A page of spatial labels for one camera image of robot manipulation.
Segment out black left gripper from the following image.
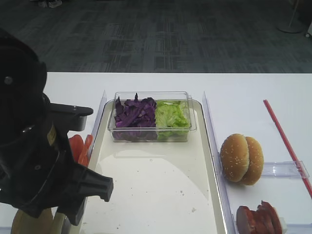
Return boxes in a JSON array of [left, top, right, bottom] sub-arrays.
[[0, 104, 114, 225]]

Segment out bun bottom half white cut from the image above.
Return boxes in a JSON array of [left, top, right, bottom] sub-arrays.
[[50, 212, 66, 234]]

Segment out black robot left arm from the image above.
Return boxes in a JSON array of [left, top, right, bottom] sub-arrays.
[[0, 30, 114, 226]]

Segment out green lettuce pieces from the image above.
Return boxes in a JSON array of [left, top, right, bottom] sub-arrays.
[[155, 100, 190, 141]]

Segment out dark red meat patty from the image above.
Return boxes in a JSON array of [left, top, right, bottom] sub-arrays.
[[236, 206, 254, 234]]

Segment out red meat slices stack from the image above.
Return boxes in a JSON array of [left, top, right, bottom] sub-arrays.
[[251, 200, 283, 234]]

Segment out white meat pusher block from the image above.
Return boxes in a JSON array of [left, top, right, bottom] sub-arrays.
[[279, 216, 288, 234]]

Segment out purple cabbage shreds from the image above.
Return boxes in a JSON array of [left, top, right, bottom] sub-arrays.
[[113, 95, 157, 141]]

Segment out clear plastic salad container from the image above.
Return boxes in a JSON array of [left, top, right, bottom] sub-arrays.
[[107, 91, 197, 142]]

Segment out white metal tray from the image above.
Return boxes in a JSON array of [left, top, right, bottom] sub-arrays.
[[69, 101, 227, 234]]

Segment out left sesame bun top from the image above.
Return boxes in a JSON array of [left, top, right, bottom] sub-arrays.
[[220, 134, 249, 182]]

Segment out sesame bun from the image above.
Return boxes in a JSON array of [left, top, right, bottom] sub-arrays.
[[220, 134, 249, 182], [240, 136, 264, 186]]

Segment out right sesame bun top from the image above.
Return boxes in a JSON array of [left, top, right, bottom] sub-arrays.
[[240, 136, 264, 186]]

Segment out right red plastic strip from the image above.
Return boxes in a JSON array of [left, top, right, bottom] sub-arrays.
[[263, 99, 312, 196]]

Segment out white floor stand base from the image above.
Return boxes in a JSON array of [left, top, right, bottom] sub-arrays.
[[276, 0, 305, 34]]

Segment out bun bottom half on rail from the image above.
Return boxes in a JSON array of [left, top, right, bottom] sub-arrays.
[[11, 209, 53, 234]]

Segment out right clear long guide rail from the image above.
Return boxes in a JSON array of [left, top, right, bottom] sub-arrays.
[[202, 92, 237, 234]]

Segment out clear right bun slide rail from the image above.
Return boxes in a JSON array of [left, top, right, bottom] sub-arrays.
[[261, 161, 310, 179]]

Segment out clear meat slide rail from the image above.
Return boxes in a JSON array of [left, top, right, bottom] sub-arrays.
[[286, 224, 312, 234]]

